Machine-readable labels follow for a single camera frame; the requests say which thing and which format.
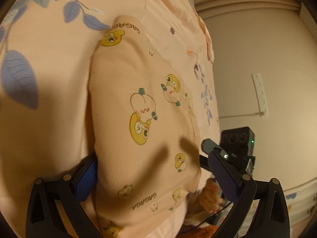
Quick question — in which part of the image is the right hand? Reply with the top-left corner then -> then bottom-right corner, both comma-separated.
198,178 -> 225,214

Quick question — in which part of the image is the peach duck print garment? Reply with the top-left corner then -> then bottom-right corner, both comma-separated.
89,16 -> 201,237

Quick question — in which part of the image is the black cable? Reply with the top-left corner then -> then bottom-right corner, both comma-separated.
183,200 -> 235,235

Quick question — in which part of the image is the white wall power strip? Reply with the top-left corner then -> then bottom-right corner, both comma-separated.
251,74 -> 269,117

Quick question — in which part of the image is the pink floral bed sheet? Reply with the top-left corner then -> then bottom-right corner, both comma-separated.
1,0 -> 220,237

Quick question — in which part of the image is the black camera box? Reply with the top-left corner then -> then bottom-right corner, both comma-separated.
220,127 -> 255,156

